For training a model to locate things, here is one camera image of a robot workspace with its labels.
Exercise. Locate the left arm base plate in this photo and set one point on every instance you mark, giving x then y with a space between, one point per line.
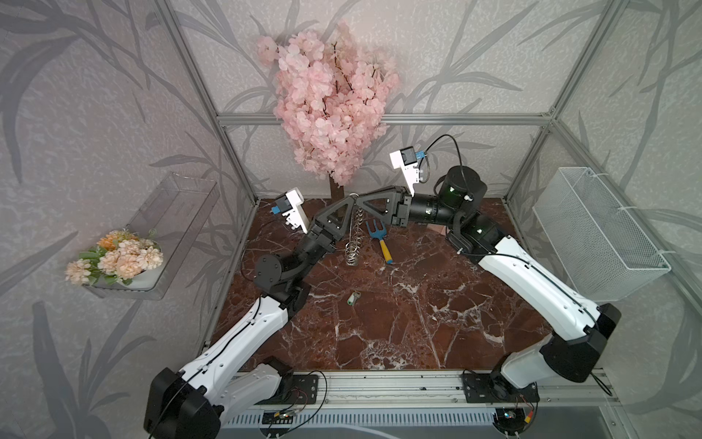
295 389

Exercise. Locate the white wire mesh basket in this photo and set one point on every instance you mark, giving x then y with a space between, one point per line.
603 249

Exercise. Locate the blue yellow garden fork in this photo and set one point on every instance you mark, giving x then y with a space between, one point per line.
378 232

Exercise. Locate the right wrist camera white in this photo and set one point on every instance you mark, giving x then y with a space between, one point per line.
409 162

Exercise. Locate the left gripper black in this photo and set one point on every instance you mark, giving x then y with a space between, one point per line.
323 233

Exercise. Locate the pink cherry blossom tree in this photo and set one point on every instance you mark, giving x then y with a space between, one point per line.
331 97

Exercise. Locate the key with green tag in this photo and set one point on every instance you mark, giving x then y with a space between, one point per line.
353 298

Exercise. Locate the clear acrylic wall shelf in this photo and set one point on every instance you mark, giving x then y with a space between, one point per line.
172 216

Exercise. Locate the peach flower bouquet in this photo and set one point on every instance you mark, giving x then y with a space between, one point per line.
118 258

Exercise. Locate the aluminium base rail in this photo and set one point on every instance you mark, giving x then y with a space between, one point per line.
354 389

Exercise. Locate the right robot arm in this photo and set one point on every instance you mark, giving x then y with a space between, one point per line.
580 328

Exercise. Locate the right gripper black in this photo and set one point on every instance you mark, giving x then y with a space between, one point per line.
400 217

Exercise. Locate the pink hand brush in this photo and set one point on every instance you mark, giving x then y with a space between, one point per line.
442 230

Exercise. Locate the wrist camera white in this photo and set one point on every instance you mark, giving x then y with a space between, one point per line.
290 207
409 162

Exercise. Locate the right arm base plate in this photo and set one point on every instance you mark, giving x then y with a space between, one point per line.
485 388

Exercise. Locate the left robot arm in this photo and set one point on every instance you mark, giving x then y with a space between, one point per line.
283 295

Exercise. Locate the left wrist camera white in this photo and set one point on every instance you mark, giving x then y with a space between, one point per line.
290 207

